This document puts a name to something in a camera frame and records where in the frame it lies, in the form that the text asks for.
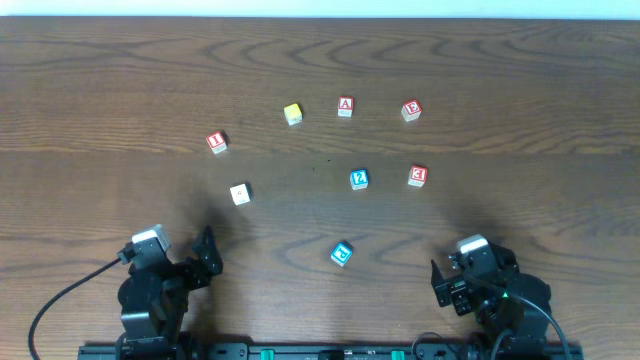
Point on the plain wooden picture block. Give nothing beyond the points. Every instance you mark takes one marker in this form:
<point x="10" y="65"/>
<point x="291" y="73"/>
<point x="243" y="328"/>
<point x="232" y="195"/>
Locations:
<point x="240" y="194"/>

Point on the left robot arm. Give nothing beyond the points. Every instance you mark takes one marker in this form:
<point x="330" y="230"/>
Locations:
<point x="155" y="297"/>

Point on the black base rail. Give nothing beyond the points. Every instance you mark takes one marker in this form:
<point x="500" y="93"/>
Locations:
<point x="241" y="351"/>

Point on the blue tilted letter block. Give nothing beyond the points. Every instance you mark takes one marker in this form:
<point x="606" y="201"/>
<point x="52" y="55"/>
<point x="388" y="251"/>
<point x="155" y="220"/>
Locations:
<point x="341" y="254"/>

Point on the red letter A block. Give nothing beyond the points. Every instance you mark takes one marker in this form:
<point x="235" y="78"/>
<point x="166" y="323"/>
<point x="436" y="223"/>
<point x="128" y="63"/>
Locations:
<point x="345" y="106"/>

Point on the red letter I block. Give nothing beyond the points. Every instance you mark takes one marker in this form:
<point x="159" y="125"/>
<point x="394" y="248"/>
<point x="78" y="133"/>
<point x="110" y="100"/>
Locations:
<point x="217" y="142"/>

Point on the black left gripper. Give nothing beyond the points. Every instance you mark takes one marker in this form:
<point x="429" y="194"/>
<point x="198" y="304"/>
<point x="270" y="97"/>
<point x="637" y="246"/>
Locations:
<point x="198" y="267"/>

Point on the blue question mark block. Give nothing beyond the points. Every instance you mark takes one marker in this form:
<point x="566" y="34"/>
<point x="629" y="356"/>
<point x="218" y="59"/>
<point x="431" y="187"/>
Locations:
<point x="359" y="179"/>

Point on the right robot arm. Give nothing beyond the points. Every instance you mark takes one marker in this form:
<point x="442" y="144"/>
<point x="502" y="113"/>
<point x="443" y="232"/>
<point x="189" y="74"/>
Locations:
<point x="511" y="306"/>

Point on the red number 3 block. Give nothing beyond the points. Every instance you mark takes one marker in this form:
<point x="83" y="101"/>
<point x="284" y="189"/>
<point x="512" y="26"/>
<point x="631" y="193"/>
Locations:
<point x="417" y="176"/>

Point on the yellow top block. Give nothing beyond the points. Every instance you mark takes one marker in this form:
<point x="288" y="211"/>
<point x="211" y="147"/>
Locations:
<point x="293" y="114"/>

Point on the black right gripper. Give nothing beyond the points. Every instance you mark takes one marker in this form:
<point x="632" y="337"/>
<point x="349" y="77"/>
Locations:
<point x="446" y="288"/>

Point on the red letter E block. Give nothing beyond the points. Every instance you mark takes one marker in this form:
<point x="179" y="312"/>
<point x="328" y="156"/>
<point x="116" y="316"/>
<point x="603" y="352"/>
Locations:
<point x="411" y="110"/>

